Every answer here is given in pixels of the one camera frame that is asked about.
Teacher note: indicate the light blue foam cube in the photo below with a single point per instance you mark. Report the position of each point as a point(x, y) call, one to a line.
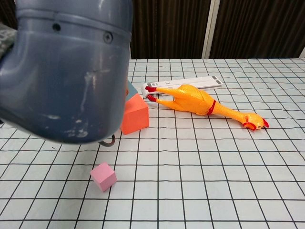
point(131, 91)

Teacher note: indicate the pink foam cube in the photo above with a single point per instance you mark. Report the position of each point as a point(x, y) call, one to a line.
point(103, 177)

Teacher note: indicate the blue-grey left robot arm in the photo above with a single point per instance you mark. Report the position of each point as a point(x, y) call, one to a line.
point(59, 83)

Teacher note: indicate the orange foam cube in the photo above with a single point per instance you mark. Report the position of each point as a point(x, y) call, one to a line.
point(135, 117)

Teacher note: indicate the yellow rubber chicken toy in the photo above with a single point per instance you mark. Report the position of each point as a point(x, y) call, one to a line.
point(195, 100)

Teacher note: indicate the white power strip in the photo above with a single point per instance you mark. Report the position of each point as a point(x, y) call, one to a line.
point(190, 83)

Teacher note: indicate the checkered light blue tablecloth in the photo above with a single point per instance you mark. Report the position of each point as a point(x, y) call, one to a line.
point(190, 179)

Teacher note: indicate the white partition frame post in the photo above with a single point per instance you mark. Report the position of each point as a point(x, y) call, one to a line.
point(209, 28)
point(302, 53)

